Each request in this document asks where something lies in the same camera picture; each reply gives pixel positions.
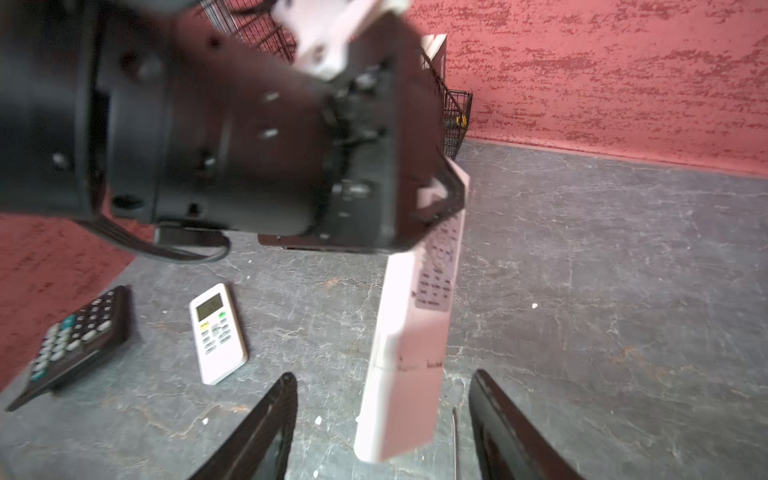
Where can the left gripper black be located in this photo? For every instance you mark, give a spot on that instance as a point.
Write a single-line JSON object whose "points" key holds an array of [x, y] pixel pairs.
{"points": [[204, 132]]}

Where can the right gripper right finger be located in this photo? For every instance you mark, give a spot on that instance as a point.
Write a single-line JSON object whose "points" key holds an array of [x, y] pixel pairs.
{"points": [[507, 445]]}

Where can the black calculator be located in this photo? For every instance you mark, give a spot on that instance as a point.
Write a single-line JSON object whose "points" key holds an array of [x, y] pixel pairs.
{"points": [[77, 343]]}

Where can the long white remote control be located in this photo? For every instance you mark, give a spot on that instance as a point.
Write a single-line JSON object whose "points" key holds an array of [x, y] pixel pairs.
{"points": [[401, 395]]}

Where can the orange black screwdriver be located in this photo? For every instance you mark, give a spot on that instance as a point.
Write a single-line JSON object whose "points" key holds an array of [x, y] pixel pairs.
{"points": [[455, 443]]}

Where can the black wire rack organizer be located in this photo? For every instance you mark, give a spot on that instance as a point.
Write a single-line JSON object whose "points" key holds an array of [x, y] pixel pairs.
{"points": [[390, 41]]}

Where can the small white AC remote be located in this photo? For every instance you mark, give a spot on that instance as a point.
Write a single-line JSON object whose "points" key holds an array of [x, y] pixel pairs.
{"points": [[218, 338]]}

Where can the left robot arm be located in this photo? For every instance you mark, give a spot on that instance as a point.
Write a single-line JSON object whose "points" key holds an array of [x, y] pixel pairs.
{"points": [[54, 126]]}

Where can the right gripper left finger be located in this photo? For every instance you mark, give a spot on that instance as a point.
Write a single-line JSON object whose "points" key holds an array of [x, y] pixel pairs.
{"points": [[259, 447]]}

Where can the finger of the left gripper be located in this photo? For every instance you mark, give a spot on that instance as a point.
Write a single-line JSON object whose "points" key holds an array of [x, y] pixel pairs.
{"points": [[443, 198]]}

